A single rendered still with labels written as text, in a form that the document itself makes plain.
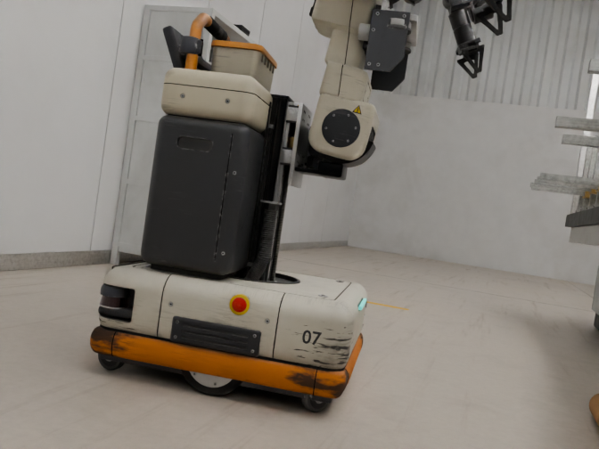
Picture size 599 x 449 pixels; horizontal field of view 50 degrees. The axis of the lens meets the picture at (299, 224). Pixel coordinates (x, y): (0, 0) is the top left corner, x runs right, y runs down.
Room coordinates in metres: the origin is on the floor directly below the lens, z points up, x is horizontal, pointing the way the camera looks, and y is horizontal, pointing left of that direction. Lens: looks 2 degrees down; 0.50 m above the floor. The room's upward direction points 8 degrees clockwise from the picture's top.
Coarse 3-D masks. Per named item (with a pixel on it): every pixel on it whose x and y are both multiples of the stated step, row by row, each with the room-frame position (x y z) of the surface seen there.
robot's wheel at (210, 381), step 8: (184, 376) 1.59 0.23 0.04; (192, 376) 1.58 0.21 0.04; (200, 376) 1.58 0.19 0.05; (208, 376) 1.57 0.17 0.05; (216, 376) 1.57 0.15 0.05; (192, 384) 1.58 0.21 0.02; (200, 384) 1.58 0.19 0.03; (208, 384) 1.57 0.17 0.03; (216, 384) 1.57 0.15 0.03; (224, 384) 1.57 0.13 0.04; (232, 384) 1.56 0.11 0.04; (240, 384) 1.57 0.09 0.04; (208, 392) 1.57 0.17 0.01; (216, 392) 1.57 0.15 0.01; (224, 392) 1.57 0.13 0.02
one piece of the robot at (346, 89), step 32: (320, 0) 1.77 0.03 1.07; (352, 0) 1.76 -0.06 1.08; (320, 32) 1.89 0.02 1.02; (352, 32) 1.77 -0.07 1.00; (352, 64) 1.77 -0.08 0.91; (320, 96) 1.74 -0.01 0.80; (352, 96) 1.72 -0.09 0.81; (320, 128) 1.73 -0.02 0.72; (352, 128) 1.72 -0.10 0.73; (320, 160) 1.96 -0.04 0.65
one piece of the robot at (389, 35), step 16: (384, 0) 1.71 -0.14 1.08; (384, 16) 1.69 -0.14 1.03; (400, 16) 1.69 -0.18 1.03; (416, 16) 1.68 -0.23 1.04; (368, 32) 1.71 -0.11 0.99; (384, 32) 1.69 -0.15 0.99; (400, 32) 1.68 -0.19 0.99; (416, 32) 1.79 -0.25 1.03; (368, 48) 1.70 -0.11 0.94; (384, 48) 1.69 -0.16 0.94; (400, 48) 1.68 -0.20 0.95; (368, 64) 1.69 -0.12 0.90; (384, 64) 1.69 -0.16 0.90; (400, 64) 1.93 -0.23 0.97; (384, 80) 1.94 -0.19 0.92; (400, 80) 1.93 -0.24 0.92
